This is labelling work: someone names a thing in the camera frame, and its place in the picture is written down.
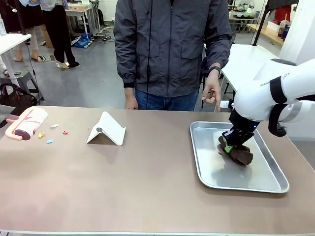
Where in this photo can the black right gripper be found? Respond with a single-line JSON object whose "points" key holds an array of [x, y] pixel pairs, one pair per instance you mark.
{"points": [[242, 123]]}

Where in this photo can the brown cloth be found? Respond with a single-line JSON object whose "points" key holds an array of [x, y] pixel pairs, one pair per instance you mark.
{"points": [[243, 156]]}

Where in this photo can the pink lint roller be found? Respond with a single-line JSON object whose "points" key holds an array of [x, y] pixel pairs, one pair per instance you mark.
{"points": [[28, 123]]}

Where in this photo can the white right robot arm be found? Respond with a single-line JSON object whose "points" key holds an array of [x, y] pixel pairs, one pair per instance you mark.
{"points": [[270, 93]]}

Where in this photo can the person's right forearm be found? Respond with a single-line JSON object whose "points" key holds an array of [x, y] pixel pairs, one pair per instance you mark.
{"points": [[125, 64]]}

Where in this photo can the person's left forearm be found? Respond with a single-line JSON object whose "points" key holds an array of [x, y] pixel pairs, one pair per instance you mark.
{"points": [[220, 54]]}

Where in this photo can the person's left hand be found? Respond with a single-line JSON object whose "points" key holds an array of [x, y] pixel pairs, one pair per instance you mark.
{"points": [[212, 88]]}

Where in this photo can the person's right hand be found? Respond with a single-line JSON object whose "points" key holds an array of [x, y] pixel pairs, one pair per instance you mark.
{"points": [[130, 99]]}

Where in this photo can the silver metal tray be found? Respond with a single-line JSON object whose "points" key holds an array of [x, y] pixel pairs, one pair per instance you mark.
{"points": [[246, 177]]}

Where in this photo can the black wristwatch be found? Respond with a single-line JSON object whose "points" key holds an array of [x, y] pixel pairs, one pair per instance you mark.
{"points": [[215, 69]]}

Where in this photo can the light wooden table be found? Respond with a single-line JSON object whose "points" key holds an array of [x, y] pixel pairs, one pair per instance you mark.
{"points": [[268, 33]]}

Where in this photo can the person in grey jacket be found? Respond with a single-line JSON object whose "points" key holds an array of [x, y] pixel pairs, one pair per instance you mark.
{"points": [[167, 49]]}

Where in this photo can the black slanted pole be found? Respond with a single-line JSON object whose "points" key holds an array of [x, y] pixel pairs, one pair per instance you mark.
{"points": [[259, 22]]}

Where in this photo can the drink cup with straw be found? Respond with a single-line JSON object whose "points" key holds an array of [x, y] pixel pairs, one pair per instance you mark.
{"points": [[285, 28]]}

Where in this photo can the white folding phone stand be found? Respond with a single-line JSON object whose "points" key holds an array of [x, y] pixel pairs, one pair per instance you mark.
{"points": [[108, 130]]}

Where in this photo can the white paper scrap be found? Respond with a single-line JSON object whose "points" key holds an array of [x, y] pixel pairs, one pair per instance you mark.
{"points": [[54, 126]]}

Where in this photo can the blue plastic bag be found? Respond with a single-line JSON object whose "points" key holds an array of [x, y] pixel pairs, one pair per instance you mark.
{"points": [[82, 40]]}

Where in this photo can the blue paper scrap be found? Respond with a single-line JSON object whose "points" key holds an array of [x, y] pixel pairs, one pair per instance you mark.
{"points": [[50, 141]]}

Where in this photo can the yellow paper scrap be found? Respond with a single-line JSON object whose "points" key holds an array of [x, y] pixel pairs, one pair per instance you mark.
{"points": [[41, 135]]}

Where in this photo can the wooden workbench with metal legs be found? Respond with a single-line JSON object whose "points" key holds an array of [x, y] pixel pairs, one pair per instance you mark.
{"points": [[81, 11]]}

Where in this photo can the bystander in black trousers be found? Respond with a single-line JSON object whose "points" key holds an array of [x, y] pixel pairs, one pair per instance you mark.
{"points": [[60, 32]]}

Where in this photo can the grey metal stool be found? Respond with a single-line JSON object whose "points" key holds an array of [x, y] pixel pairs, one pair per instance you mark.
{"points": [[27, 78]]}

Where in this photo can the dark brown handbag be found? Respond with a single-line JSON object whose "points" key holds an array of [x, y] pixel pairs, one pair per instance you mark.
{"points": [[17, 99]]}

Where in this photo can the bystander in black skirt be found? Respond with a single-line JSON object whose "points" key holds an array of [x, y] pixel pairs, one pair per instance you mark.
{"points": [[29, 14]]}

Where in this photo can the white side table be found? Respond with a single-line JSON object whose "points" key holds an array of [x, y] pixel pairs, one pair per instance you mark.
{"points": [[12, 40]]}

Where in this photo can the white metal-frame table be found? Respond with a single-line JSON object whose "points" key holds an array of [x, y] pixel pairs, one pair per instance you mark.
{"points": [[246, 56]]}

